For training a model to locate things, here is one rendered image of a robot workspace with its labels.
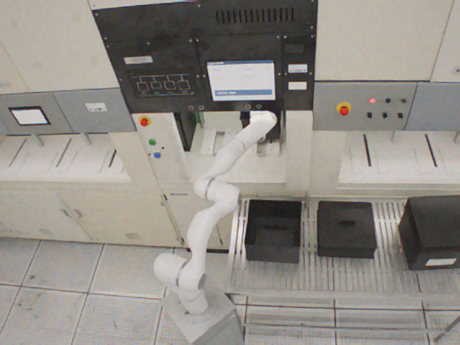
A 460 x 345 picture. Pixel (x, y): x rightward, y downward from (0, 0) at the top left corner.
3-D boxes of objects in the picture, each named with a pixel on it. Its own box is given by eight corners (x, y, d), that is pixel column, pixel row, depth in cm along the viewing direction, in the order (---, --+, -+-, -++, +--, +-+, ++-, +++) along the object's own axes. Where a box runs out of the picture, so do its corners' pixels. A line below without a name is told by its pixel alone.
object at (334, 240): (317, 256, 196) (319, 244, 186) (316, 209, 215) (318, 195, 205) (374, 259, 191) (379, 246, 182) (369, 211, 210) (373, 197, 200)
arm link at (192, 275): (169, 283, 163) (202, 298, 158) (158, 278, 153) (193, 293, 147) (216, 184, 181) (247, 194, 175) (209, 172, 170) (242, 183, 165)
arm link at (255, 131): (246, 127, 169) (271, 107, 193) (223, 144, 179) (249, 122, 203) (259, 143, 170) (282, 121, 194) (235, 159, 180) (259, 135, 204)
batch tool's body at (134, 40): (185, 257, 289) (86, 17, 142) (203, 163, 350) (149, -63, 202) (302, 262, 277) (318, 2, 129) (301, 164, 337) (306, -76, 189)
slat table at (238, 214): (238, 337, 246) (223, 292, 189) (246, 256, 285) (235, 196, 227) (439, 343, 228) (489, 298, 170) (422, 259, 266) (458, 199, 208)
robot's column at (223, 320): (213, 377, 231) (190, 343, 174) (188, 343, 247) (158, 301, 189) (247, 347, 241) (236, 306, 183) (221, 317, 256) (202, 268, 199)
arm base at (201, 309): (192, 330, 178) (184, 317, 164) (170, 302, 188) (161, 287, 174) (223, 305, 184) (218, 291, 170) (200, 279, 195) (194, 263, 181)
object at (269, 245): (251, 216, 217) (249, 198, 204) (301, 218, 212) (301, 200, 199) (246, 260, 199) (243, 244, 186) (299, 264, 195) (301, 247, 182)
